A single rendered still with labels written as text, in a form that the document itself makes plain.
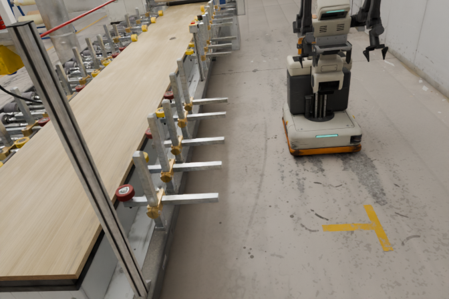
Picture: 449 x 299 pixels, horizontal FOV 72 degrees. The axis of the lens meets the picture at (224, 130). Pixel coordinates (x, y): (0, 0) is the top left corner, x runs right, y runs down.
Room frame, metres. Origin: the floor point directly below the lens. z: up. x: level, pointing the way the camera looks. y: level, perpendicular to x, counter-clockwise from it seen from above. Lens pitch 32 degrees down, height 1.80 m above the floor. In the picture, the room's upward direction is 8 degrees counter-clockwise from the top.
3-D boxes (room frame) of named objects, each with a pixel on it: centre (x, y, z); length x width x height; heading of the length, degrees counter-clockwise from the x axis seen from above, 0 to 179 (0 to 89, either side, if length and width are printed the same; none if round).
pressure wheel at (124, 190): (1.06, 0.48, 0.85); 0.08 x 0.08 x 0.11
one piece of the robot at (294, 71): (2.61, -0.92, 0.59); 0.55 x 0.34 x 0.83; 83
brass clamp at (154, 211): (1.03, 0.35, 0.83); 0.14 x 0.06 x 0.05; 173
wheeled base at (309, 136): (2.52, -0.91, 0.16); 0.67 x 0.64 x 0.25; 173
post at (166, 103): (1.50, 0.29, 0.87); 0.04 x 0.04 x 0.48; 83
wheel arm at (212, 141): (1.54, 0.22, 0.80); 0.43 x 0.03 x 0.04; 83
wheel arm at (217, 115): (1.78, 0.19, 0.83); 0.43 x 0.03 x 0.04; 83
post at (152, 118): (1.25, 0.32, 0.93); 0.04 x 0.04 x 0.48; 83
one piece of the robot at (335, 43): (2.23, -0.88, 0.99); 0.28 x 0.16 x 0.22; 83
